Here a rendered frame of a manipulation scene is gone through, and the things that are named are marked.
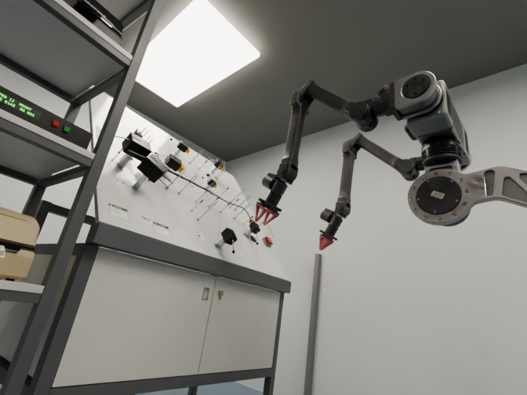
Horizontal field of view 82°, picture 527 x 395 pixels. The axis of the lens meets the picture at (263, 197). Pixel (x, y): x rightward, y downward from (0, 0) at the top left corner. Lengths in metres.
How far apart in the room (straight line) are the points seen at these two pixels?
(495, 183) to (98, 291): 1.28
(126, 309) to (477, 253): 2.14
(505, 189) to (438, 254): 1.43
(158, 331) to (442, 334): 1.85
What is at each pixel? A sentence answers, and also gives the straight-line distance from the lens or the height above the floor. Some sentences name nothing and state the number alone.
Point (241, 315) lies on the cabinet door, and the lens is 1.60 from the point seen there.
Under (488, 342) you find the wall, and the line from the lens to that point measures 2.44.
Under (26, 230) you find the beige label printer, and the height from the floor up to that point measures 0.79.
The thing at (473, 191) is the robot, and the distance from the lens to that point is 1.18.
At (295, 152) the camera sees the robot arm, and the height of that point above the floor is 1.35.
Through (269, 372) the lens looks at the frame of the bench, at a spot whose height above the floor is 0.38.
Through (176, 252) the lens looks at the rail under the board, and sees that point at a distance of 1.22.
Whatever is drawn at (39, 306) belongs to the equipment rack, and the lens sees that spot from 1.02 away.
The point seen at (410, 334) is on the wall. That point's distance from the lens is 2.54.
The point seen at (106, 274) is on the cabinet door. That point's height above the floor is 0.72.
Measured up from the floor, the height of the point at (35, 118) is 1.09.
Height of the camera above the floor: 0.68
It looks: 20 degrees up
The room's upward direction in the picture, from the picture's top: 9 degrees clockwise
